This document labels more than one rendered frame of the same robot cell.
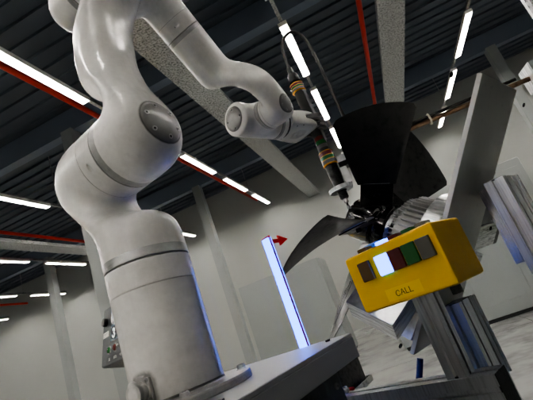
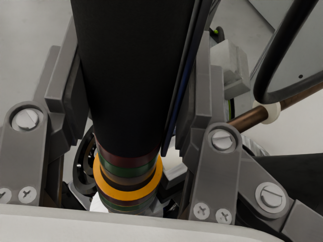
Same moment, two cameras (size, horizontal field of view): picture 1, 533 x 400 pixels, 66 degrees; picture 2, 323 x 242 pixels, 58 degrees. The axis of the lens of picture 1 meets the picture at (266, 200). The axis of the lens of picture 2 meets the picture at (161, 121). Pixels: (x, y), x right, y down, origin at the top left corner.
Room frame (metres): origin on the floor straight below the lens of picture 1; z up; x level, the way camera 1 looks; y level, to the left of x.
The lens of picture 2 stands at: (1.07, -0.17, 1.59)
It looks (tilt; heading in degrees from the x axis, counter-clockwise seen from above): 58 degrees down; 310
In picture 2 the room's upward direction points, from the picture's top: 12 degrees clockwise
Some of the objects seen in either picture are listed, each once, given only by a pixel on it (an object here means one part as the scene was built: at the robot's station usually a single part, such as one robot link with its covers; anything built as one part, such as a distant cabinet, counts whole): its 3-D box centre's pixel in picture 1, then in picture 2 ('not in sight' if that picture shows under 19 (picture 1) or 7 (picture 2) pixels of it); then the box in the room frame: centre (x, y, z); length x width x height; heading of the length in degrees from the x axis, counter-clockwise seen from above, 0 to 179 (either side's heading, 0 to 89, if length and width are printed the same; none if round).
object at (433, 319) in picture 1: (442, 332); not in sight; (0.66, -0.18, 0.92); 0.03 x 0.03 x 0.12; 47
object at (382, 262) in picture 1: (383, 264); not in sight; (0.63, -0.13, 1.04); 0.02 x 0.01 x 0.03; 47
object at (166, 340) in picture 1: (165, 330); not in sight; (0.57, 0.19, 1.06); 0.19 x 0.19 x 0.18
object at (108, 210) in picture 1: (116, 200); not in sight; (0.59, 0.22, 1.27); 0.19 x 0.12 x 0.24; 58
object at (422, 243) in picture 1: (425, 247); not in sight; (0.58, -0.18, 1.04); 0.02 x 0.01 x 0.03; 47
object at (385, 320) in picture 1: (386, 296); not in sight; (1.07, -0.20, 0.98); 0.20 x 0.16 x 0.20; 47
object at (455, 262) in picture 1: (412, 269); not in sight; (0.66, -0.18, 1.02); 0.16 x 0.10 x 0.11; 47
